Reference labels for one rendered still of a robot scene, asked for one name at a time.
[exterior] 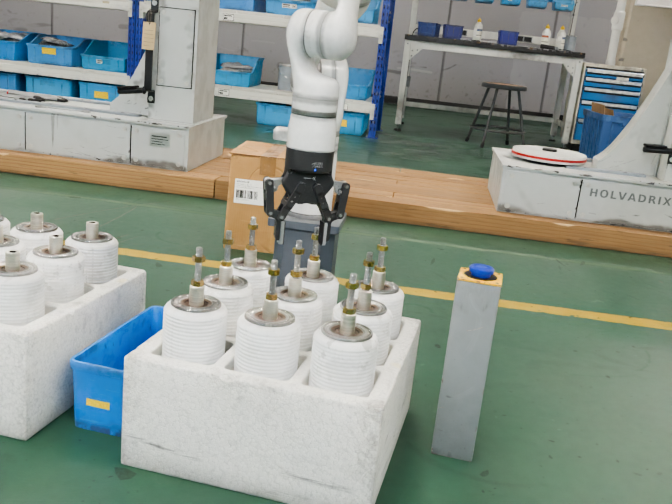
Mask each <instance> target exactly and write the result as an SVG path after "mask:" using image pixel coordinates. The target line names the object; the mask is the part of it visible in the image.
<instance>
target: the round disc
mask: <svg viewBox="0 0 672 504"><path fill-rule="evenodd" d="M511 152H512V154H513V155H514V156H516V157H519V158H522V159H523V160H526V161H530V162H534V163H539V164H545V165H553V166H564V165H573V166H574V165H584V164H586V162H587V156H586V155H584V154H582V153H578V152H574V151H569V150H564V149H558V148H551V147H543V146H532V145H515V146H513V149H512V151H511Z"/></svg>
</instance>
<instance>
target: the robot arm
mask: <svg viewBox="0 0 672 504"><path fill-rule="evenodd" d="M370 2H371V0H318V1H317V4H316V7H315V9H309V8H302V9H299V10H297V11H296V12H294V14H293V15H292V16H291V18H290V20H289V22H288V25H287V31H286V39H287V47H288V52H289V57H290V63H291V75H290V87H291V90H292V92H293V97H292V108H291V112H292V113H291V117H290V121H289V126H288V127H282V126H281V127H280V126H277V127H276V128H275V129H274V133H273V139H275V140H281V141H287V145H286V155H285V166H284V172H283V174H282V175H281V177H277V178H270V177H268V176H265V177H264V178H263V205H264V212H265V213H266V214H267V216H269V217H272V218H274V219H275V222H274V233H273V235H274V238H275V239H276V240H277V242H278V244H284V235H285V225H286V222H285V221H284V219H285V218H286V216H287V215H289V216H291V217H294V218H298V219H303V220H314V221H320V225H319V235H318V243H319V244H320V245H325V244H326V241H327V242H328V240H329V239H330V230H331V223H332V222H333V221H334V220H337V219H342V218H343V217H344V213H345V208H346V204H347V200H348V195H349V191H350V184H349V183H347V182H346V181H344V180H341V181H336V180H335V171H336V162H337V152H338V141H339V133H340V127H341V123H342V119H343V112H344V105H345V98H346V92H347V86H348V78H349V68H348V63H347V60H346V58H348V57H349V56H350V55H351V54H352V52H353V51H354V49H355V47H356V44H357V36H358V19H359V18H360V17H361V16H362V15H363V14H364V13H365V11H366V10H367V8H368V6H369V4H370ZM280 184H282V186H283V188H284V189H285V191H286V193H285V194H284V196H283V198H282V199H281V203H280V205H279V206H278V208H277V210H276V209H274V192H276V191H277V189H278V186H279V185H280ZM333 191H334V192H335V193H336V198H335V203H334V207H333V211H331V210H332V200H333ZM287 197H288V198H287Z"/></svg>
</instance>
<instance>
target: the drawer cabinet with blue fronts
mask: <svg viewBox="0 0 672 504"><path fill-rule="evenodd" d="M646 72H647V69H641V68H632V67H623V66H613V65H604V64H594V63H585V62H583V64H582V70H581V75H580V81H579V86H578V92H577V97H576V103H575V108H574V114H573V119H572V125H571V130H570V135H569V141H568V144H566V145H565V146H566V147H567V148H568V149H570V150H574V151H579V146H580V140H581V133H582V127H583V120H584V115H583V110H584V109H592V102H595V103H599V104H603V105H605V108H608V109H612V110H614V112H621V113H631V114H635V113H636V112H637V111H638V109H639V106H640V101H641V96H642V91H643V87H644V82H645V77H646ZM571 83H572V76H570V82H569V87H568V93H567V98H566V104H565V109H564V115H563V122H565V116H566V111H567V105H568V100H569V94H570V88H571Z"/></svg>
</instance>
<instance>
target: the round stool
mask: <svg viewBox="0 0 672 504"><path fill-rule="evenodd" d="M481 86H482V87H487V89H486V92H485V94H484V97H483V99H482V101H481V104H480V106H479V109H478V111H477V114H476V116H475V118H474V121H473V123H472V124H471V125H470V126H469V127H470V130H469V133H468V135H467V137H466V139H465V141H467V142H468V140H469V138H470V135H471V133H472V130H473V129H476V130H481V131H484V135H483V139H482V142H481V145H480V148H483V147H484V142H485V139H486V135H487V132H493V133H501V134H506V140H505V145H509V134H513V135H521V139H522V145H525V139H524V134H525V133H526V132H525V131H524V128H523V117H522V105H521V94H520V91H527V87H525V86H520V85H513V84H504V83H495V82H482V84H481ZM490 88H495V89H496V90H495V93H494V97H493V101H492V105H491V108H490V112H489V116H488V120H487V123H486V125H484V124H475V123H476V121H477V118H478V116H479V114H480V111H481V109H482V106H483V104H484V102H485V99H486V97H487V94H488V92H489V90H490ZM499 89H503V90H508V108H507V127H503V126H495V125H489V124H490V120H491V116H492V112H493V109H494V105H495V101H496V97H497V94H498V90H499ZM511 91H517V94H518V105H519V116H520V127H521V130H520V129H515V128H509V123H510V105H511ZM479 127H485V129H484V128H479ZM488 127H491V128H499V129H506V131H498V130H491V129H488ZM509 130H512V131H517V132H509Z"/></svg>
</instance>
